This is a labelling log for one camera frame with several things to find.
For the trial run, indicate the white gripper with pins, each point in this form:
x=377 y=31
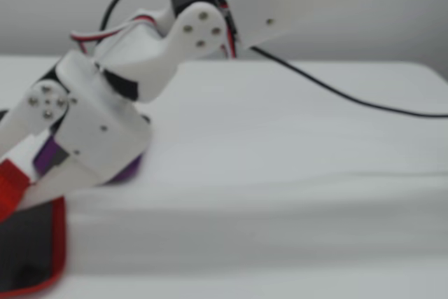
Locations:
x=105 y=127

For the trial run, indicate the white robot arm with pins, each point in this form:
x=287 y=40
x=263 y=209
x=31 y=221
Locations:
x=252 y=1

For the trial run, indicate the purple metal dish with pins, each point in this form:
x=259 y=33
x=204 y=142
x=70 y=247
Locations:
x=127 y=173

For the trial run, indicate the red metal dish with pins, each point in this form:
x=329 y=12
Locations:
x=31 y=243

